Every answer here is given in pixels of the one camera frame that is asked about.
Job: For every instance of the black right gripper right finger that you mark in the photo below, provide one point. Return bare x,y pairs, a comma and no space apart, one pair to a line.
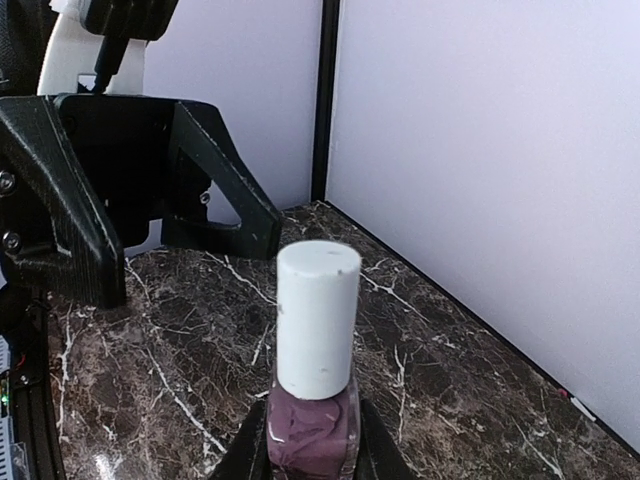
379,458

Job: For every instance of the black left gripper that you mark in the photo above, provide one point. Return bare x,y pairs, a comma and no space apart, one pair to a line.
55,233

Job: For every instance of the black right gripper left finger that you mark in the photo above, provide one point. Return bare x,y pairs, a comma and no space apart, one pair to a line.
246,457

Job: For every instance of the purple nail polish bottle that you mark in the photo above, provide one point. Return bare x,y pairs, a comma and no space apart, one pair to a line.
313,439

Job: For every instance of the white nail polish brush cap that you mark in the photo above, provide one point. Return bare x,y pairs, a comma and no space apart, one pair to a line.
317,298

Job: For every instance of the black left frame post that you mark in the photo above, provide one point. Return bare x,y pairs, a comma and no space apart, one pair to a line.
329,32

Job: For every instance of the grey slotted cable duct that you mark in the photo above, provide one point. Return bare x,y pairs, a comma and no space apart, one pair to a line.
12,456

